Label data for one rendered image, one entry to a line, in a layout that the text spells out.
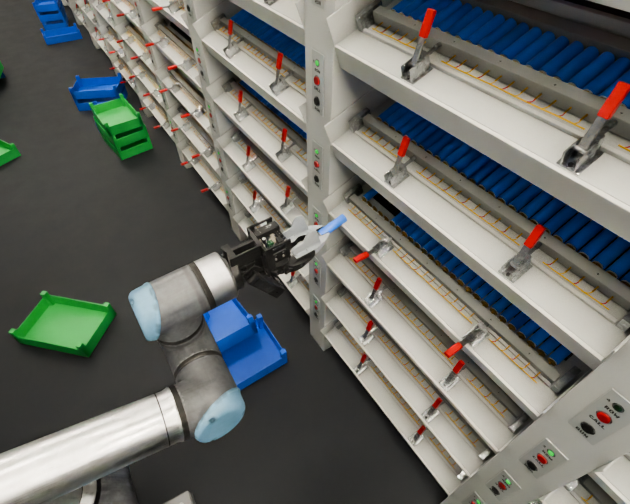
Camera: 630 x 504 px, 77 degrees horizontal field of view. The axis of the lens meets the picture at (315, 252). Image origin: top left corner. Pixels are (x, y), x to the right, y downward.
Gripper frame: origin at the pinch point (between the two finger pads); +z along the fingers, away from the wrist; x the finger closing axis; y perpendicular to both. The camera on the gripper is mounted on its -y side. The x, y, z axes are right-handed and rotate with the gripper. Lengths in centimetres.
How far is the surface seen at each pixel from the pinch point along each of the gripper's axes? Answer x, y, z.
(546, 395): -45.6, -8.6, 14.8
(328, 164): 13.8, 4.2, 11.7
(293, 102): 31.7, 10.6, 13.9
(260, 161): 65, -27, 18
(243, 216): 83, -67, 14
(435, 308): -22.3, -9.5, 12.5
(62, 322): 82, -79, -71
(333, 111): 13.4, 16.9, 12.5
